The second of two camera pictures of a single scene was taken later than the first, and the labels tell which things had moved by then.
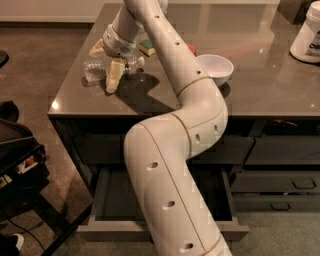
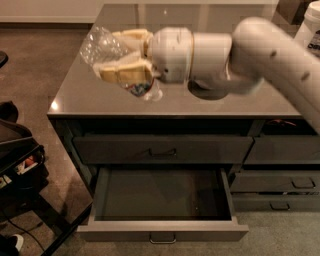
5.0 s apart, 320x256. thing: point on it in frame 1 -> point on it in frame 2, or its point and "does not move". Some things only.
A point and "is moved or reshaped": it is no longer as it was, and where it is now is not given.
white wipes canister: (306, 45) does not move
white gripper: (115, 47) -> (170, 53)
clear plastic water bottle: (96, 70) is moved or reshaped
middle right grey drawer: (276, 181) does not move
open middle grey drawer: (115, 206) does not move
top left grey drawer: (110, 150) does not move
